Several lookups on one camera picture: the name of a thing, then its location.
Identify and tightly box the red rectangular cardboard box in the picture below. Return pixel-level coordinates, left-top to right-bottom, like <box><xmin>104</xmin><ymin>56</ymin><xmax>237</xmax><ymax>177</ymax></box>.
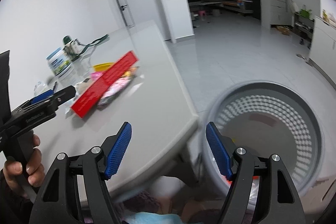
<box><xmin>71</xmin><ymin>51</ymin><xmax>138</xmax><ymax>118</ymax></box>

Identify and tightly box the yellow square plastic lid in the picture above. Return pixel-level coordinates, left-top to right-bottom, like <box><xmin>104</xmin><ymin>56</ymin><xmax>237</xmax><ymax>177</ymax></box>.
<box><xmin>93</xmin><ymin>63</ymin><xmax>114</xmax><ymax>72</ymax></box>

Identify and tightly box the person left hand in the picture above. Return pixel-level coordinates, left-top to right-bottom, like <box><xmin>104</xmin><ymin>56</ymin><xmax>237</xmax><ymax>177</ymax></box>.
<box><xmin>3</xmin><ymin>134</ymin><xmax>45</xmax><ymax>199</ymax></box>

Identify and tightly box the black pen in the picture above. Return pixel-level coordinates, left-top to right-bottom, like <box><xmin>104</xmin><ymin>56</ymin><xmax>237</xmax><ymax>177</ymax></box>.
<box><xmin>52</xmin><ymin>81</ymin><xmax>58</xmax><ymax>93</ymax></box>

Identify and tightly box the cream fluffy pouch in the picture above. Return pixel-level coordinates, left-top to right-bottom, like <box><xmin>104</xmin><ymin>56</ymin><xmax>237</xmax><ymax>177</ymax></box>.
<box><xmin>75</xmin><ymin>78</ymin><xmax>93</xmax><ymax>95</ymax></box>

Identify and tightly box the white milk powder can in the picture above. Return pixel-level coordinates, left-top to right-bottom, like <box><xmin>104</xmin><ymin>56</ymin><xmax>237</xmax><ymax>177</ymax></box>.
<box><xmin>46</xmin><ymin>48</ymin><xmax>76</xmax><ymax>86</ymax></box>

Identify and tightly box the pink snack packet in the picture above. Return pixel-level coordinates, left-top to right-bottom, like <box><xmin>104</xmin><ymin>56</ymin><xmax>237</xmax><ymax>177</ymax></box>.
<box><xmin>97</xmin><ymin>67</ymin><xmax>139</xmax><ymax>109</ymax></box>

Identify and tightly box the grey perforated laundry basket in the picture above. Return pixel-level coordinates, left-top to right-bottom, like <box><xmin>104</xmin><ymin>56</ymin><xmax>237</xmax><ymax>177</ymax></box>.
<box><xmin>204</xmin><ymin>81</ymin><xmax>324</xmax><ymax>197</ymax></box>

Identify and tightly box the white cabinet row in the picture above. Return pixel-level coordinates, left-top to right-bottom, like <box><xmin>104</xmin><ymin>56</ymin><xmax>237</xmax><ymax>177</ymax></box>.
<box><xmin>309</xmin><ymin>16</ymin><xmax>336</xmax><ymax>82</ymax></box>

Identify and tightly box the pink plastic stool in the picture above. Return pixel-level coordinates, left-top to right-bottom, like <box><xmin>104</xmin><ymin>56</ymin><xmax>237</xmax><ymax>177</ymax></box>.
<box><xmin>198</xmin><ymin>10</ymin><xmax>206</xmax><ymax>21</ymax></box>

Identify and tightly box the green handbag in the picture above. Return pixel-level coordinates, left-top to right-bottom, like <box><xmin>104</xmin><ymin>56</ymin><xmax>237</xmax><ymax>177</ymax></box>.
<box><xmin>299</xmin><ymin>5</ymin><xmax>312</xmax><ymax>19</ymax></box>

